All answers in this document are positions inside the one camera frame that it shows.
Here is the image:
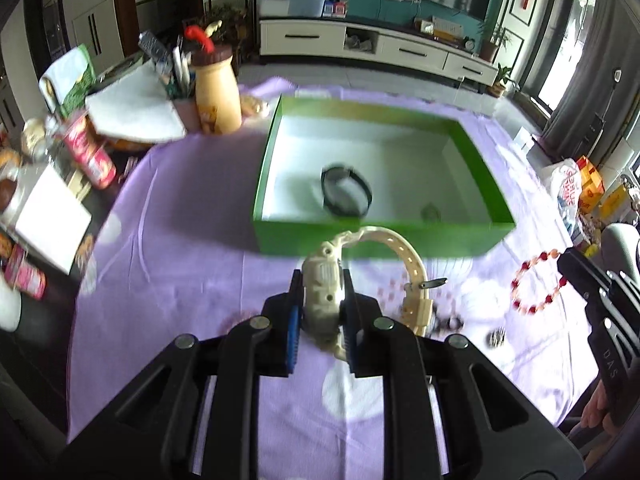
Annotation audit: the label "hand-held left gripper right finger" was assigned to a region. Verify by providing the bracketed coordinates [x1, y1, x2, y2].
[341, 270, 586, 480]

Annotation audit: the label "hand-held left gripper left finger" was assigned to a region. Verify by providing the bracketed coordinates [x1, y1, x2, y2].
[47, 270, 306, 480]

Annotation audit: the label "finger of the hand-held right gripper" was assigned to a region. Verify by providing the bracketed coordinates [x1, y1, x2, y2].
[556, 249, 640, 341]

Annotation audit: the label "white wrist watch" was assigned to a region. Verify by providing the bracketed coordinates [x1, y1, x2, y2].
[300, 226, 448, 361]

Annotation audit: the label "red bead bracelet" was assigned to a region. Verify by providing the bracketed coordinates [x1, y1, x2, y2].
[510, 249, 568, 315]

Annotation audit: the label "green cardboard box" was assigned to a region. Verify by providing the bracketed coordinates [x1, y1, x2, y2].
[251, 94, 516, 260]

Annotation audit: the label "black wrist band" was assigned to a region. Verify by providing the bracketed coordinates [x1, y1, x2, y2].
[320, 164, 373, 218]

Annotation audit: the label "person's right hand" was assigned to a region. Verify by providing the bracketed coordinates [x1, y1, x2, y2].
[581, 384, 621, 431]

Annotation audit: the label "grey chair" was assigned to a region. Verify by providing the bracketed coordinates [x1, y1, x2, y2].
[602, 222, 640, 281]

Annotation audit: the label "yellow cardboard boxes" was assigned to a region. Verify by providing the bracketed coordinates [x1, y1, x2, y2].
[575, 156, 628, 218]

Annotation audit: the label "white and red plastic bag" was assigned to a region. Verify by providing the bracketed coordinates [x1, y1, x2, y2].
[537, 158, 583, 241]

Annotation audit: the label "purple floral tablecloth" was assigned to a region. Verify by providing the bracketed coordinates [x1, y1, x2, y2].
[67, 77, 601, 480]

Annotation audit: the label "grey curtain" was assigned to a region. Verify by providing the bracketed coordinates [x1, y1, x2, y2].
[545, 0, 636, 161]

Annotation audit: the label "small potted plant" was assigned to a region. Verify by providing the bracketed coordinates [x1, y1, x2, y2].
[487, 64, 516, 98]

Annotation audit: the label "small pale ornament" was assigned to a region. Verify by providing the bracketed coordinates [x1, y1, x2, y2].
[239, 94, 271, 120]

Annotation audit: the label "potted plant in brown pot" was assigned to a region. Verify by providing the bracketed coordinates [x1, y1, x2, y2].
[477, 22, 513, 63]

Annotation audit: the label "beige bottle with brown cap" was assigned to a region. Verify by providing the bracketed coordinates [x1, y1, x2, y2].
[182, 24, 243, 135]

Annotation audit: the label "white flat box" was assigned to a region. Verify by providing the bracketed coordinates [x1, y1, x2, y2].
[15, 165, 93, 275]

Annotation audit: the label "red snack can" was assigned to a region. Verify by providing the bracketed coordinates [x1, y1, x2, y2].
[2, 244, 47, 301]
[62, 110, 117, 190]

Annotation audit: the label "white paper sheets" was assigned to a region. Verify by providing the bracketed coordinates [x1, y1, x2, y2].
[85, 62, 188, 141]

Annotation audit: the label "yellow and white desk item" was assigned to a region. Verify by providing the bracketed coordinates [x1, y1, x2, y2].
[414, 16, 466, 43]

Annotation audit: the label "white tv cabinet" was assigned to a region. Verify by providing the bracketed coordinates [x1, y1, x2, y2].
[258, 19, 498, 86]

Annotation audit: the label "dark plant stand with plants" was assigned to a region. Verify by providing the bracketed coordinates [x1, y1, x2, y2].
[205, 5, 261, 66]

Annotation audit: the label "grey remote control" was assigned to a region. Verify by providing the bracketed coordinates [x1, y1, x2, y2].
[139, 31, 171, 63]

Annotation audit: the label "clear plastic storage box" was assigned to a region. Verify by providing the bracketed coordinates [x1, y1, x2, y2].
[255, 0, 330, 20]

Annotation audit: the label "green and white bag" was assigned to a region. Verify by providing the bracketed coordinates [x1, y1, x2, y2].
[39, 45, 96, 118]

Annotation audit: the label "white cabinet doors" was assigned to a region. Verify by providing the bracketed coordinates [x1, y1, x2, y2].
[72, 0, 126, 73]

